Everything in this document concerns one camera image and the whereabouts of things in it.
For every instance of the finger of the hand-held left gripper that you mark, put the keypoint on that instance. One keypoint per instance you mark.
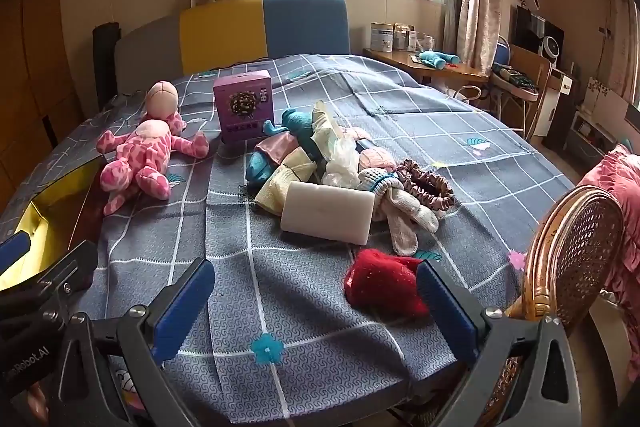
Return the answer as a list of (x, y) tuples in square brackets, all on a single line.
[(12, 252), (70, 264)]

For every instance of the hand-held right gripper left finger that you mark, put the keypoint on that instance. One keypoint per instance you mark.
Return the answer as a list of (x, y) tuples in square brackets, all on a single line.
[(182, 307)]

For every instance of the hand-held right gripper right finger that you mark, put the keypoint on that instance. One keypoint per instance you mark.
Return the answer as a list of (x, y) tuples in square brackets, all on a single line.
[(445, 312)]

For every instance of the gold storage box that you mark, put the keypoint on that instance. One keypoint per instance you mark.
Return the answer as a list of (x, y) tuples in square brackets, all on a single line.
[(50, 202)]

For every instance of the red plush strawberry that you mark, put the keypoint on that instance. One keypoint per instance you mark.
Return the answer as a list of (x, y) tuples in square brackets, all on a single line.
[(380, 282)]

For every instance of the white knit socks blue stripes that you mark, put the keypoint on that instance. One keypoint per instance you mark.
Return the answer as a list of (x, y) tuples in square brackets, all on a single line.
[(405, 217)]

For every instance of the pink brown scrunchie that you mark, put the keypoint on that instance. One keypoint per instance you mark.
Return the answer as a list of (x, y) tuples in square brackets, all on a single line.
[(435, 192)]

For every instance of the cream socks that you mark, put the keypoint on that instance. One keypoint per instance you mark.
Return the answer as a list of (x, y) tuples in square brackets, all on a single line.
[(280, 187)]

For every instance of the white sponge block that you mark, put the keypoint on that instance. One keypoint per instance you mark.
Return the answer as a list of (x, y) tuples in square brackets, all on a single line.
[(325, 212)]

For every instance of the pink socks with blue band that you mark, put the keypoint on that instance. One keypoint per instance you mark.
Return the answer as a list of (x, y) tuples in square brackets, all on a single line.
[(377, 157)]

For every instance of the white knit sock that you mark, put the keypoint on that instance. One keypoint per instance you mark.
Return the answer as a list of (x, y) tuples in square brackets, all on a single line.
[(342, 167)]

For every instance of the blue plush doll pink dress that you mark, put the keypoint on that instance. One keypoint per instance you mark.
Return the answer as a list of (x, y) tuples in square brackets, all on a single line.
[(300, 127)]

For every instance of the grey checked bed sheet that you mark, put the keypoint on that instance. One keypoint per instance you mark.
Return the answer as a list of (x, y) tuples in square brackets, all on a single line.
[(300, 282)]

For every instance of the pink spotted plush giraffe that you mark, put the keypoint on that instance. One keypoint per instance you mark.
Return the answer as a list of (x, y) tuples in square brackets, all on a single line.
[(145, 147)]

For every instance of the rattan chair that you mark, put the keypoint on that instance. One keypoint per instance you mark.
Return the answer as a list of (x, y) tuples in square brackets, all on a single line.
[(575, 247)]

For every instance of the wooden wardrobe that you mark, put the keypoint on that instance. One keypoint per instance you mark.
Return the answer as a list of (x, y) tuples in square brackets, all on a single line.
[(35, 57)]

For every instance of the purple cardboard box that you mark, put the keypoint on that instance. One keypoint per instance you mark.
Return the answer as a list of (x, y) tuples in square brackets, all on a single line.
[(242, 107)]

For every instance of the pink ruffled pillow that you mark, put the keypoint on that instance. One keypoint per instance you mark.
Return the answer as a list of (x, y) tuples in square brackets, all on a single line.
[(620, 187)]

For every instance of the small blue plush toy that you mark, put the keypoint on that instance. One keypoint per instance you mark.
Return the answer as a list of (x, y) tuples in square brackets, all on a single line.
[(435, 59)]

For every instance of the wooden desk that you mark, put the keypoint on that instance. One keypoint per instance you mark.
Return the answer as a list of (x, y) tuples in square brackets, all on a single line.
[(395, 62)]

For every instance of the small boxes on desk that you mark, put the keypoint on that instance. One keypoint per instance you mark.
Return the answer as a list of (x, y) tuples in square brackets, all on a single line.
[(404, 38)]

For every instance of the grey yellow blue headboard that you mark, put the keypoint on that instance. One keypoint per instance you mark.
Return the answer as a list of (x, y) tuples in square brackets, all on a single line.
[(225, 32)]

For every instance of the metal tin can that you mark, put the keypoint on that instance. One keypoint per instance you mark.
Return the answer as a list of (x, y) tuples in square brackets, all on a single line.
[(381, 38)]

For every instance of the black speaker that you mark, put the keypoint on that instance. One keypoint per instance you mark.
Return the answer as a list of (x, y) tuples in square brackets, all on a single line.
[(540, 34)]

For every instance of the metal frame chair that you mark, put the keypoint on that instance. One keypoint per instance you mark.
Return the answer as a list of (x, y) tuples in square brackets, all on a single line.
[(515, 82)]

